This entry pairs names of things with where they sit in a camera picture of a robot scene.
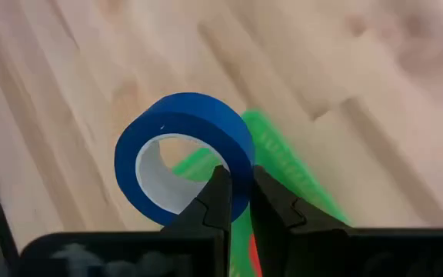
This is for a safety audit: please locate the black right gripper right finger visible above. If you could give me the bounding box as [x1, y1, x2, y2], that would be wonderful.
[249, 165, 351, 234]

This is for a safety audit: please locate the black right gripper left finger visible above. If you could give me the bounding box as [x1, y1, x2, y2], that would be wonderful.
[162, 164, 233, 234]

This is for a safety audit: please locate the blue tape roll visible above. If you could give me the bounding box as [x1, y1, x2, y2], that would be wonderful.
[114, 92, 256, 227]

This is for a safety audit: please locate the green plastic basket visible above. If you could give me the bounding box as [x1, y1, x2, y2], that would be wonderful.
[173, 109, 351, 277]

